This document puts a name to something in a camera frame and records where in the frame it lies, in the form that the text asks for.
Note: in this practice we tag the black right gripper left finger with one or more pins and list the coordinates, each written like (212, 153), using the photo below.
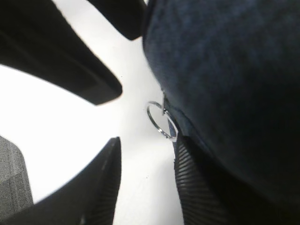
(88, 199)

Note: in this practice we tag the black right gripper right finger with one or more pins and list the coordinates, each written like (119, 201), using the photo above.
(211, 196)

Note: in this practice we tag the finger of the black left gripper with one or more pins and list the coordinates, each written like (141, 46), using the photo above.
(35, 38)
(126, 16)

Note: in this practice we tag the dark blue insulated lunch bag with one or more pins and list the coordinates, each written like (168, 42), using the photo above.
(231, 71)

